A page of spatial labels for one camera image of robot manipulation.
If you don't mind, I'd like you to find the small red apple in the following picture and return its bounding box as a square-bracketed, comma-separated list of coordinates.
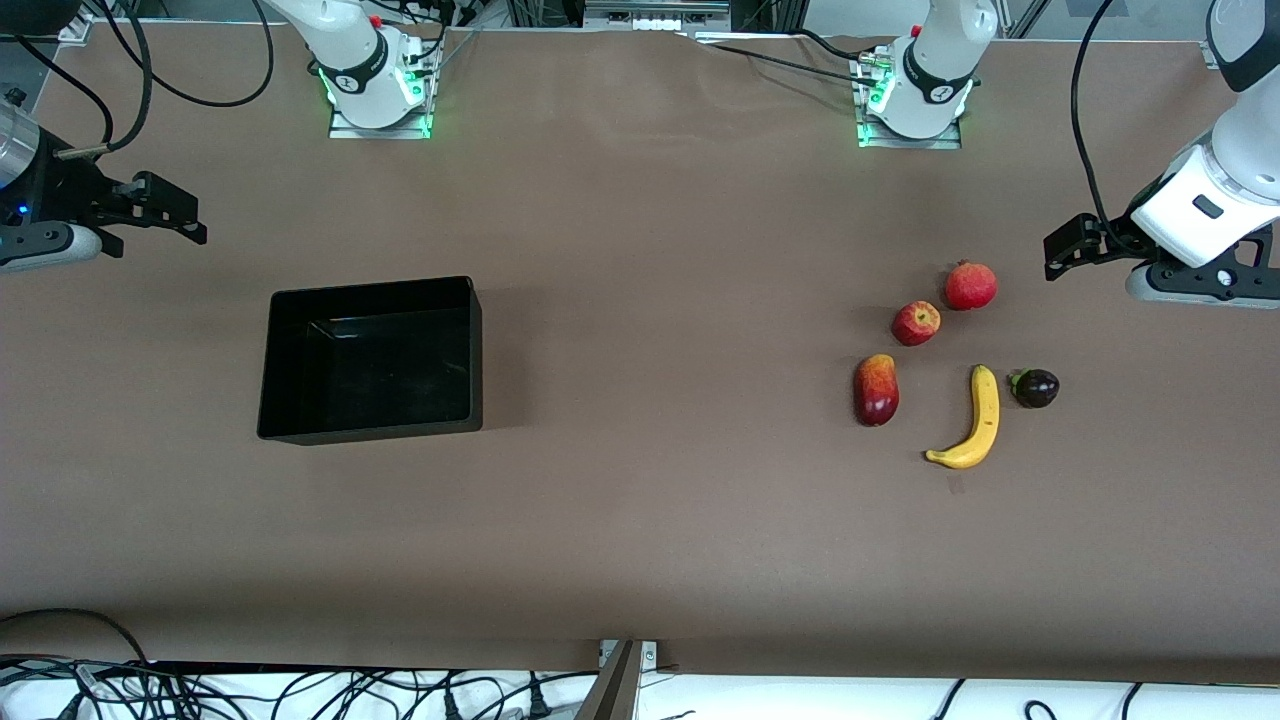
[891, 300, 943, 348]

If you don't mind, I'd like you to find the yellow banana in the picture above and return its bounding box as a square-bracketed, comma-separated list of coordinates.
[925, 364, 1001, 470]

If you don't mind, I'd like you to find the black plastic box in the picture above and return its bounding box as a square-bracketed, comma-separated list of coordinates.
[256, 276, 484, 446]

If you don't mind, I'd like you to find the red round pomegranate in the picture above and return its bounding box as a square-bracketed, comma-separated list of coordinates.
[944, 260, 999, 312]

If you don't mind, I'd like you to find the dark purple mangosteen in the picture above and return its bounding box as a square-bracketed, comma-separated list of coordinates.
[1008, 368, 1061, 409]

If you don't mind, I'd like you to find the red mango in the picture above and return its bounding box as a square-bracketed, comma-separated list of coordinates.
[853, 353, 900, 428]

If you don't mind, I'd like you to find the white power strip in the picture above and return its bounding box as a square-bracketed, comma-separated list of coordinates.
[583, 0, 733, 33]

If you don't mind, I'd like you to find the brown table cover sheet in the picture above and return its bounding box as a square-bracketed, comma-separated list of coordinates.
[0, 20, 1280, 686]

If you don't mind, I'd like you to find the grey metal bar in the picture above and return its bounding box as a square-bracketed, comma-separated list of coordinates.
[575, 640, 643, 720]

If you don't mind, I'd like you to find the black looping cable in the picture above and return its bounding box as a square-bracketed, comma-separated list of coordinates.
[100, 0, 276, 108]

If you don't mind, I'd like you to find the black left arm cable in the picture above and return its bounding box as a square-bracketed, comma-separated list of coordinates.
[1070, 0, 1136, 246]

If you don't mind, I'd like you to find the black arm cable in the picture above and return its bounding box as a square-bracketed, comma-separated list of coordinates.
[1070, 0, 1136, 246]
[55, 0, 153, 161]

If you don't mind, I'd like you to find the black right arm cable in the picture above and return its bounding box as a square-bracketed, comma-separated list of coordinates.
[55, 0, 153, 161]

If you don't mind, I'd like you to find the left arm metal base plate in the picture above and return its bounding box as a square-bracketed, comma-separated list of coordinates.
[856, 45, 963, 151]

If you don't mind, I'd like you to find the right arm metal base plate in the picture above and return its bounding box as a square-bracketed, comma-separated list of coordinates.
[328, 40, 433, 139]

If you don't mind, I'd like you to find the black cable on table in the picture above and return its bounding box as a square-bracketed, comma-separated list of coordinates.
[690, 30, 881, 86]

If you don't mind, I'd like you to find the black floor cable loop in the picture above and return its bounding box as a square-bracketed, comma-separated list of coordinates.
[0, 608, 151, 666]

